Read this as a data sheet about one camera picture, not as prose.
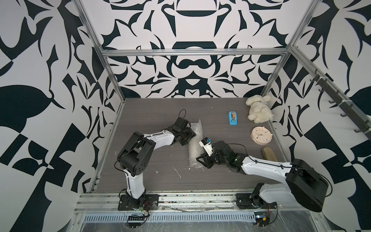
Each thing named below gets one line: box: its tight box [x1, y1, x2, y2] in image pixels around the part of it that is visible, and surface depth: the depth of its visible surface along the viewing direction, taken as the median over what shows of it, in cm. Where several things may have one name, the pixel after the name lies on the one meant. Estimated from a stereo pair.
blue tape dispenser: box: [228, 110, 238, 126], surface depth 107 cm
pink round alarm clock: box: [250, 126, 273, 146], surface depth 98 cm
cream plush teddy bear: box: [245, 94, 275, 124], surface depth 107 cm
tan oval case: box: [261, 146, 278, 162], surface depth 91 cm
